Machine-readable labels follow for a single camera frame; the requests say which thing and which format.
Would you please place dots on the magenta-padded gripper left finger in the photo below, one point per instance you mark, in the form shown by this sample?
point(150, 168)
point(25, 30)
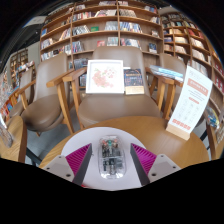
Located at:
point(76, 160)

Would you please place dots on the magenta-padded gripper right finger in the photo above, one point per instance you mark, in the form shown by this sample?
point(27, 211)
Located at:
point(146, 160)

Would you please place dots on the transparent computer mouse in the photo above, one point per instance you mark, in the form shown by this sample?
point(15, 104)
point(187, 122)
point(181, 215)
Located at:
point(112, 160)

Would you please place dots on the brown leather wooden armchair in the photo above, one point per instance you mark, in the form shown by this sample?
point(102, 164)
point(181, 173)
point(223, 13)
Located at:
point(26, 83)
point(46, 106)
point(171, 61)
point(113, 106)

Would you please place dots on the round wooden side table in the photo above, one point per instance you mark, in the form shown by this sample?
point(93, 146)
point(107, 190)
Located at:
point(216, 143)
point(13, 143)

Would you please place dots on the glass vase pink dried flowers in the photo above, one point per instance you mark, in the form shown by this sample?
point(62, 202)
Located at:
point(6, 135)

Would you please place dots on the white orange sign wooden base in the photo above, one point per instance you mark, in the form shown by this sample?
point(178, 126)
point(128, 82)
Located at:
point(191, 100)

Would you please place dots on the stack of blue books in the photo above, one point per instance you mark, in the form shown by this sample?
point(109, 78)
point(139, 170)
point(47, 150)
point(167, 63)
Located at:
point(212, 116)

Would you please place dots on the dark cover book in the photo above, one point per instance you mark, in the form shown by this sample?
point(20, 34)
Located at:
point(134, 81)

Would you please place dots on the white framed floral picture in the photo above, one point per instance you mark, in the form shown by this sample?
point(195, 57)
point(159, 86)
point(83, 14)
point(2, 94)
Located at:
point(105, 76)

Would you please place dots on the light blue books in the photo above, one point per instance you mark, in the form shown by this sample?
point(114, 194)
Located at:
point(166, 72)

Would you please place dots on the low book display rack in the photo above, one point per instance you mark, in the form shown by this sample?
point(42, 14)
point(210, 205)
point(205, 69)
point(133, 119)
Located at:
point(6, 103)

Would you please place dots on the distant wooden bookshelf unit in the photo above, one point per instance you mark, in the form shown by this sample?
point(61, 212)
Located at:
point(20, 61)

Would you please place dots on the curved wooden bookshelf unit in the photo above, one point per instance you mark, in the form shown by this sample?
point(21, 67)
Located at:
point(196, 43)

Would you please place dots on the wide wooden bookshelf unit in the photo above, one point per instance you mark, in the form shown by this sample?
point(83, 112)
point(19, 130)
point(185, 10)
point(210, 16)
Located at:
point(100, 23)

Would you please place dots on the white ceiling air conditioner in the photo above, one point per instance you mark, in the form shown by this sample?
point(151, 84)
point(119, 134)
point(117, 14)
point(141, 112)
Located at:
point(35, 21)

